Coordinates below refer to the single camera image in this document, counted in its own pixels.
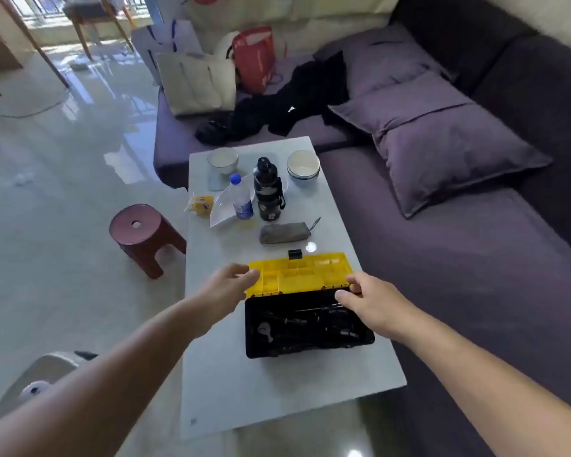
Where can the person's right thumb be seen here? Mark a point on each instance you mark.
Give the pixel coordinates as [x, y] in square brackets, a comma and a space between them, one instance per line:
[346, 296]

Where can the silver metal tool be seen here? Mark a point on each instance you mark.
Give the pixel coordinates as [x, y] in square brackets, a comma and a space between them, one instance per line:
[265, 329]

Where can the person's left hand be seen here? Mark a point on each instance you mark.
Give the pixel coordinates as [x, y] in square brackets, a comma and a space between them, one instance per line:
[221, 295]

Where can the purple pillow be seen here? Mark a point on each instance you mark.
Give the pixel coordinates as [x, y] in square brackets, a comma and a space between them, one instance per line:
[457, 159]
[399, 107]
[388, 59]

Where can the clear bottle with blue cap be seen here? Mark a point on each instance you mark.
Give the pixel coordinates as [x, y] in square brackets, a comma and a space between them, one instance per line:
[241, 200]

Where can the person's right forearm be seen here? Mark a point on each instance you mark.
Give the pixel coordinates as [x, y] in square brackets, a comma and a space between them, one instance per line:
[495, 390]

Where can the cream tote bag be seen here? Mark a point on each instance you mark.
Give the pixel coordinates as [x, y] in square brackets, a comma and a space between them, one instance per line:
[197, 85]

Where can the small white round cap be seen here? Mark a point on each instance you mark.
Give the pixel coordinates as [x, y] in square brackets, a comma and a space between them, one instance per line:
[310, 247]

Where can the wooden chair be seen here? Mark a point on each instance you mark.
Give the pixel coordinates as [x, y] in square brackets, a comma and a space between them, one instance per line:
[93, 16]

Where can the purple sofa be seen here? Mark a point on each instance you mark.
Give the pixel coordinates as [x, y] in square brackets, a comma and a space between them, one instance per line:
[457, 266]

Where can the dark red plastic stool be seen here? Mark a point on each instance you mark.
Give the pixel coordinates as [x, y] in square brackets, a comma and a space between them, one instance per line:
[142, 233]

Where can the black clothing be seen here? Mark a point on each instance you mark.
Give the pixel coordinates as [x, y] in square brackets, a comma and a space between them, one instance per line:
[309, 90]

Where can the white bowl with blue rim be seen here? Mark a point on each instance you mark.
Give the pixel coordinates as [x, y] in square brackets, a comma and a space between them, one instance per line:
[303, 167]

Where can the wooden table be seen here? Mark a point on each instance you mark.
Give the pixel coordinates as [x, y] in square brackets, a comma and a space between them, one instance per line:
[9, 37]

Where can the person's right hand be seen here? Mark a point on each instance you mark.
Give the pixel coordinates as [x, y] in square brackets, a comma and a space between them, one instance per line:
[378, 306]

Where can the person's left fingers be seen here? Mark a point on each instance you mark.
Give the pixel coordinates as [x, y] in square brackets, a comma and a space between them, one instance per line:
[245, 275]

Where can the black toolbox with yellow lid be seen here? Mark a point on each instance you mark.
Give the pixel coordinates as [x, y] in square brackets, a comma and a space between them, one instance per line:
[304, 323]

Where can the cream cloth with red print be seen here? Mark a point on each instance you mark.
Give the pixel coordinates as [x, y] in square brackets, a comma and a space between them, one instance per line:
[290, 14]

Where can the grey fabric pouch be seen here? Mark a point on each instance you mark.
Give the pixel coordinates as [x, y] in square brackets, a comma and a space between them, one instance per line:
[283, 232]

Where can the grey plastic stool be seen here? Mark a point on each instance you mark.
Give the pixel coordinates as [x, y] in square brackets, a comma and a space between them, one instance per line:
[33, 383]

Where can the red shopping bag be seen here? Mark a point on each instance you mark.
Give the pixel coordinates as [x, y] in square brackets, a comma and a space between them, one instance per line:
[254, 59]

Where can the person's left forearm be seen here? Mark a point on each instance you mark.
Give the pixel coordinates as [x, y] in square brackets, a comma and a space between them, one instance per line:
[100, 390]

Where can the white round helmet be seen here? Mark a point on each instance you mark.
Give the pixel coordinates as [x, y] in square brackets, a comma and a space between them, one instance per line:
[222, 43]

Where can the yellow snack packet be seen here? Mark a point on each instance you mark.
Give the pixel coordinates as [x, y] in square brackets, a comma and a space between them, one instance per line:
[200, 203]

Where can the black patterned water bottle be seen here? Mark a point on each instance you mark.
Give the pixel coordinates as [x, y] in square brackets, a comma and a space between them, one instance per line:
[268, 192]

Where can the dark pen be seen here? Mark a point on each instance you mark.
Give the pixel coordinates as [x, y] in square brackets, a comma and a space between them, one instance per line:
[315, 223]

